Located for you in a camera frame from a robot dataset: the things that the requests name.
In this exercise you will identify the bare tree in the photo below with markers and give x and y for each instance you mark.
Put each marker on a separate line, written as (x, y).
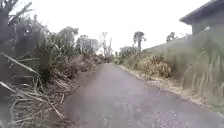
(106, 45)

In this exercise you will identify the grey asphalt path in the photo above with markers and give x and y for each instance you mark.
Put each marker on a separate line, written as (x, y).
(123, 100)

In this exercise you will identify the cabbage tree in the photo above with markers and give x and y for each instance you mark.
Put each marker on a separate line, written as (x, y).
(139, 37)

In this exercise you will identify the dry leaf litter strip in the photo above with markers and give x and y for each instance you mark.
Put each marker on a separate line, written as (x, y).
(50, 100)
(166, 85)

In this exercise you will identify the row of flax bushes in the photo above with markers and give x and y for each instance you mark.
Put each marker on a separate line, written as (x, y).
(186, 63)
(40, 60)

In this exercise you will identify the grey building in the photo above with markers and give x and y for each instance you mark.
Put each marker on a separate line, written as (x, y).
(206, 18)

